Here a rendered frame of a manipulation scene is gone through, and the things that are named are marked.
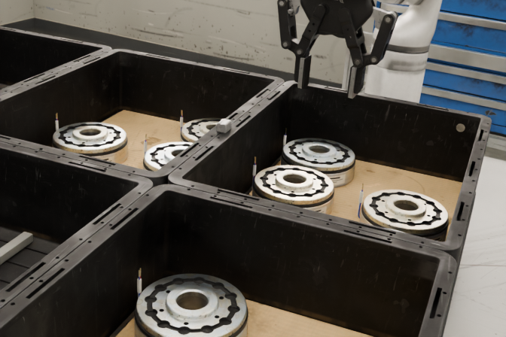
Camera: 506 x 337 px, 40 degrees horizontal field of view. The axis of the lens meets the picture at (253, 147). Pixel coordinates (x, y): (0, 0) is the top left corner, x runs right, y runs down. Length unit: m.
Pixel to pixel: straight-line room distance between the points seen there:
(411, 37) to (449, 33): 1.61
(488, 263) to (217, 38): 3.18
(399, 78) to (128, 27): 3.45
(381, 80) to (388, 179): 0.20
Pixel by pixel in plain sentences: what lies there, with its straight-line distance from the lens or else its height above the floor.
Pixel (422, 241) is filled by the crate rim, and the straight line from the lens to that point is 0.66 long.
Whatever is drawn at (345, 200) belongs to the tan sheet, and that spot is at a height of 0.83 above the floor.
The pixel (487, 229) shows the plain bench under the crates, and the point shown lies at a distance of 1.22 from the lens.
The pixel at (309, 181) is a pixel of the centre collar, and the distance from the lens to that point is 0.89.
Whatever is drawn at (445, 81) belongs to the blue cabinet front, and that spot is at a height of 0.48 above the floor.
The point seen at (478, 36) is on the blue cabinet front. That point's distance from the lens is 2.72.
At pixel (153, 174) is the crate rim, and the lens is 0.74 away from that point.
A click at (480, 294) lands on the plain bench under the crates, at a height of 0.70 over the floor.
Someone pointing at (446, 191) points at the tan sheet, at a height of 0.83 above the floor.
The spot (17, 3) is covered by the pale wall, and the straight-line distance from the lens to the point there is 4.87.
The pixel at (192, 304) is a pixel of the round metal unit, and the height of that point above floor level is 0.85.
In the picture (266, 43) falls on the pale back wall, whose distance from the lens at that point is 3.98.
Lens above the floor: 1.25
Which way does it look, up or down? 23 degrees down
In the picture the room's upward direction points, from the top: 4 degrees clockwise
